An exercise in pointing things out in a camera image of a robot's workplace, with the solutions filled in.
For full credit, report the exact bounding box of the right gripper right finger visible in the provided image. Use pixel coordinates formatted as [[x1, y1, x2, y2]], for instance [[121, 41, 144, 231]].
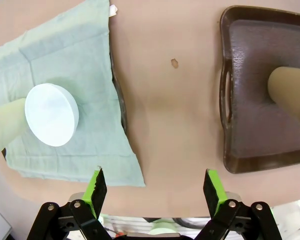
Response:
[[199, 168, 283, 240]]

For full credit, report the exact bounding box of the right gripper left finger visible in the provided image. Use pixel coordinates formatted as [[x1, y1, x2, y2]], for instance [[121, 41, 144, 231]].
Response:
[[27, 167, 111, 240]]

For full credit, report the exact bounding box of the light blue bowl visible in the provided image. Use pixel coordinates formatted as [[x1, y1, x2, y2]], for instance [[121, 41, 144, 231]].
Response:
[[24, 83, 81, 148]]

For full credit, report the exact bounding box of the tall pale green cup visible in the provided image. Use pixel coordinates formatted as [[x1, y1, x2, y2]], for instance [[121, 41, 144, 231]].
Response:
[[0, 97, 29, 164]]

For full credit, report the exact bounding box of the tall brown cup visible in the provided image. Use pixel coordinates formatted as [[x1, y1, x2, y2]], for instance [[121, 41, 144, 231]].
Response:
[[266, 65, 300, 127]]

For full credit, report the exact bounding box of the green cloth mat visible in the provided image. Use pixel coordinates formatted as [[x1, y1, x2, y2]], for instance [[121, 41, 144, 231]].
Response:
[[0, 0, 146, 188]]

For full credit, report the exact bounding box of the small dark brown tray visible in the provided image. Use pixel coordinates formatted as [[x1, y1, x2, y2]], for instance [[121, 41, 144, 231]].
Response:
[[218, 5, 300, 175]]

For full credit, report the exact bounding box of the pale green bowl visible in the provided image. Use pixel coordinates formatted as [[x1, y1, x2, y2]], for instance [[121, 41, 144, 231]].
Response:
[[148, 219, 177, 236]]

